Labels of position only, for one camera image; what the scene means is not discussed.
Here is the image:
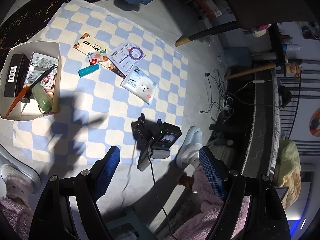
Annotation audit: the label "green bottle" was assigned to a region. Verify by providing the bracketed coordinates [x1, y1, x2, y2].
[31, 83, 53, 113]

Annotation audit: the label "black tweezers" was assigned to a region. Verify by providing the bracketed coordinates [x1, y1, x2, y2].
[27, 64, 57, 88]

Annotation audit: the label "round bristle hair brush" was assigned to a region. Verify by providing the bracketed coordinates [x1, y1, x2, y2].
[4, 86, 31, 119]

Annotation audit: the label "red white sachet packet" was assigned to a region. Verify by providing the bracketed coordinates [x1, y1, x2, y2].
[24, 53, 58, 90]

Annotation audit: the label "black rectangular box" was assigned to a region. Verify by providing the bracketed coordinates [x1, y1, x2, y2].
[4, 54, 30, 97]

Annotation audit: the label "light blue slipper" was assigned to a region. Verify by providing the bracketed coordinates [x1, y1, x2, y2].
[175, 126, 202, 169]

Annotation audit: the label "soft cotton tissue pack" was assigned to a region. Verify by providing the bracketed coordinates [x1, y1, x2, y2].
[121, 66, 158, 105]

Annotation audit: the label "blue white checkered mat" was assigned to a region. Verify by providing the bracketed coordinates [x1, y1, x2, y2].
[13, 0, 188, 165]

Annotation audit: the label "teal small tube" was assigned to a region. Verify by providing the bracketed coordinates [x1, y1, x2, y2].
[78, 64, 99, 77]

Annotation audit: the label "and free booklet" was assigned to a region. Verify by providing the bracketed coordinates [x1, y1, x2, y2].
[73, 33, 125, 78]

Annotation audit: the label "white hair tie card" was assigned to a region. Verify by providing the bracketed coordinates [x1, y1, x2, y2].
[108, 40, 145, 75]

